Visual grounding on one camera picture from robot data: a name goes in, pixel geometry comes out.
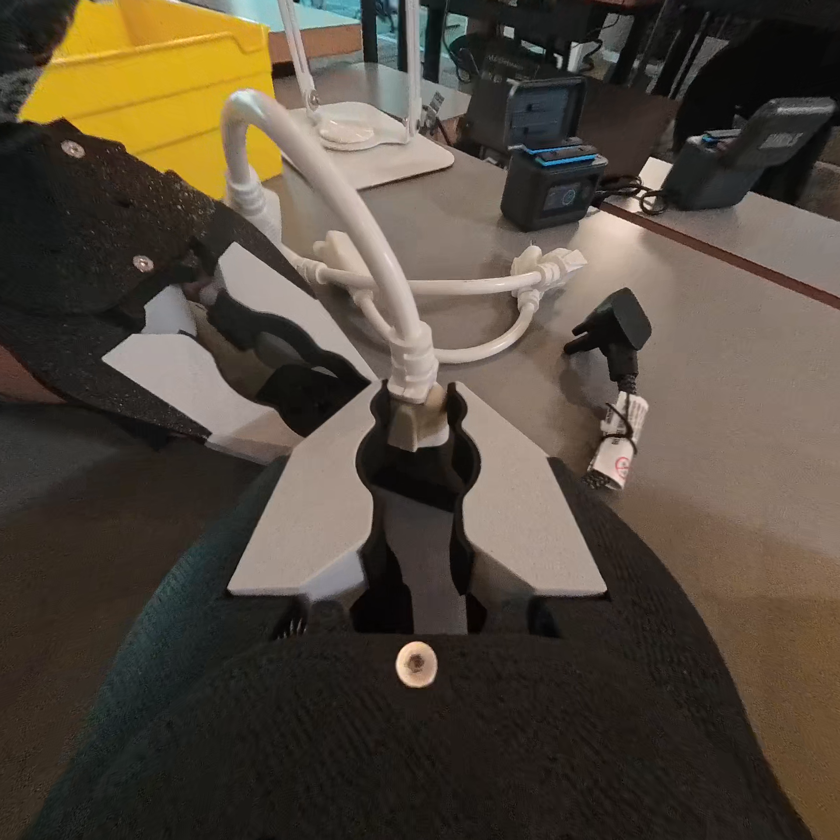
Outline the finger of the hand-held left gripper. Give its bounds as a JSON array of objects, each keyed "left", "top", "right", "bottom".
[
  {"left": 101, "top": 331, "right": 371, "bottom": 465},
  {"left": 140, "top": 240, "right": 378, "bottom": 383}
]

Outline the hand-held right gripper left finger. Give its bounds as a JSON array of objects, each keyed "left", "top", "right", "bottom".
[{"left": 226, "top": 381, "right": 389, "bottom": 632}]

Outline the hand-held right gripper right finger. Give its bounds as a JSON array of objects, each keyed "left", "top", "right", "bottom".
[{"left": 446, "top": 382, "right": 609, "bottom": 632}]

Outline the white extension cord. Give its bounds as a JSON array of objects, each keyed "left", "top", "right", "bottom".
[
  {"left": 311, "top": 230, "right": 586, "bottom": 296},
  {"left": 351, "top": 282, "right": 546, "bottom": 366},
  {"left": 220, "top": 88, "right": 452, "bottom": 454}
]

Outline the black angled plug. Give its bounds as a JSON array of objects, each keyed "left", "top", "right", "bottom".
[{"left": 563, "top": 287, "right": 654, "bottom": 492}]

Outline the person's left hand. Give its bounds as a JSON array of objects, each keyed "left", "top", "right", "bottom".
[{"left": 0, "top": 344, "right": 68, "bottom": 405}]

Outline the yellow plastic bin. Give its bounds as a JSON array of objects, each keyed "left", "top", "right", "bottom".
[{"left": 20, "top": 0, "right": 284, "bottom": 201}]

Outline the white board stand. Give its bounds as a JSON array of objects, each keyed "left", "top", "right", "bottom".
[{"left": 276, "top": 0, "right": 457, "bottom": 193}]

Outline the black battery charging case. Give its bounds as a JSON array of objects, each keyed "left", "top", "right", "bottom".
[{"left": 500, "top": 75, "right": 608, "bottom": 231}]

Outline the black braided cable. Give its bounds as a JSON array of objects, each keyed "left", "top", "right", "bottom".
[{"left": 420, "top": 88, "right": 455, "bottom": 148}]

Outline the black charger cable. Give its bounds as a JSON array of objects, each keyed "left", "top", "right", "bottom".
[{"left": 591, "top": 174, "right": 670, "bottom": 216}]

